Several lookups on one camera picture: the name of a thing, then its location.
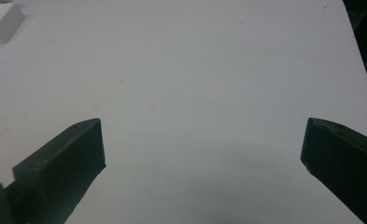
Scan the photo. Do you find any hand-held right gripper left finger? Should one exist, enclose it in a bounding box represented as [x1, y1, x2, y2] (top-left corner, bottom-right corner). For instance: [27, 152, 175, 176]
[4, 118, 106, 224]

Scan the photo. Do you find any white plastic box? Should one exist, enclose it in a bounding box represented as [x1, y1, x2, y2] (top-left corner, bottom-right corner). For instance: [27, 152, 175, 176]
[0, 2, 26, 48]

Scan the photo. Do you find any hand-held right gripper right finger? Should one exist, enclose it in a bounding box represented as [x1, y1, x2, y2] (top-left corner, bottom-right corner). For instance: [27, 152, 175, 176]
[300, 117, 367, 224]

